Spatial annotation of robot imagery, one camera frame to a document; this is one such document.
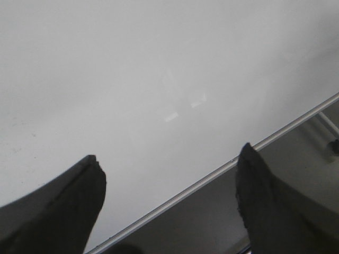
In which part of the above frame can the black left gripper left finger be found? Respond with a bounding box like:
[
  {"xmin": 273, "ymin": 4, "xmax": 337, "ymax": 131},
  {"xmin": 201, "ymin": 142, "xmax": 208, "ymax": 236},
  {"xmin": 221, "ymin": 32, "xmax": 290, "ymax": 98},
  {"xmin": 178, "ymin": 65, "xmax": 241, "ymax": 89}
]
[{"xmin": 1, "ymin": 155, "xmax": 106, "ymax": 253}]

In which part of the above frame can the white metal stand leg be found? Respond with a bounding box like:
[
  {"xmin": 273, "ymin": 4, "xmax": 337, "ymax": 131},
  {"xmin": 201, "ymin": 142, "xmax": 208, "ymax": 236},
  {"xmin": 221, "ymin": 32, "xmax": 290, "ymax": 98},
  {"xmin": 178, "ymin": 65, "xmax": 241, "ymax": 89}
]
[{"xmin": 317, "ymin": 111, "xmax": 339, "ymax": 162}]

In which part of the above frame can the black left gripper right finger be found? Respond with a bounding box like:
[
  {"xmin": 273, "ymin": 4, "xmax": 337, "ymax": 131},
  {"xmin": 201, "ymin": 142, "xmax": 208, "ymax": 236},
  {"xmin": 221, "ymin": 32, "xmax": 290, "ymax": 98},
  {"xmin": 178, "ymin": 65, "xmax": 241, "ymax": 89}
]
[{"xmin": 235, "ymin": 143, "xmax": 338, "ymax": 253}]

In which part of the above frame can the white whiteboard with aluminium frame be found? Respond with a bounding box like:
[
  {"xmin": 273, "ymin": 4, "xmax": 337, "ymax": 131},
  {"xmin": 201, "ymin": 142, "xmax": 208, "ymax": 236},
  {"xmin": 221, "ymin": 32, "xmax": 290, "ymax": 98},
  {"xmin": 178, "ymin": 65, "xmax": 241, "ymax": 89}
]
[{"xmin": 1, "ymin": 1, "xmax": 338, "ymax": 253}]

